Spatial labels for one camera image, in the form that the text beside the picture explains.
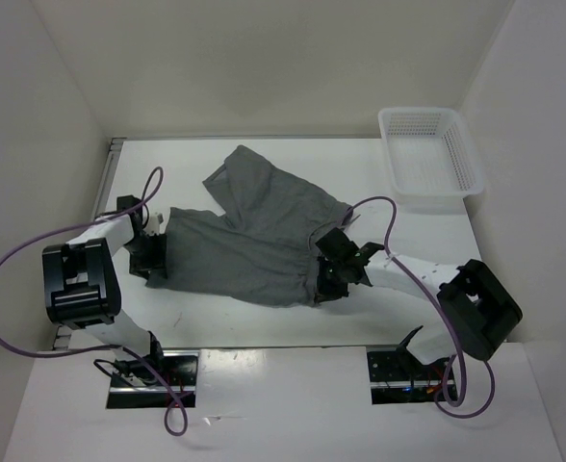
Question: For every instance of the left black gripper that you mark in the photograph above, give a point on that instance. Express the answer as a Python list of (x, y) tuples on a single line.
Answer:
[(157, 262)]

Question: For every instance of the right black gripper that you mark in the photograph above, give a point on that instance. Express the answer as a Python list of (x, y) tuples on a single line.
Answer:
[(325, 291)]

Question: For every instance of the grey shorts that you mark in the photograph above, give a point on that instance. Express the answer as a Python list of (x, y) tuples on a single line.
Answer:
[(262, 249)]

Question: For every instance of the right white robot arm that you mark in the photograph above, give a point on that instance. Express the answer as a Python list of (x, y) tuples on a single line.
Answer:
[(476, 311)]

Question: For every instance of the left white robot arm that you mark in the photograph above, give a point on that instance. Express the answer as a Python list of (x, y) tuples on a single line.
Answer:
[(81, 290)]

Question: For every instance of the white plastic basket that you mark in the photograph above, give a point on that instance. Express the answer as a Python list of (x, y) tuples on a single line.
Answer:
[(430, 153)]

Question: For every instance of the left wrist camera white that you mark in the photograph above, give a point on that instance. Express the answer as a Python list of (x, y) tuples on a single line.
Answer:
[(154, 224)]

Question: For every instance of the aluminium table frame rail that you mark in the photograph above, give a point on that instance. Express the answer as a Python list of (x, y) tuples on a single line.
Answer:
[(63, 334)]

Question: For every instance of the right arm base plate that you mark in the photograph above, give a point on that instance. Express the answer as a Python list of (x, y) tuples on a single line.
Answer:
[(396, 377)]

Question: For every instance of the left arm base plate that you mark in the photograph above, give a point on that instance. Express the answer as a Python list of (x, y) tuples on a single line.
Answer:
[(132, 385)]

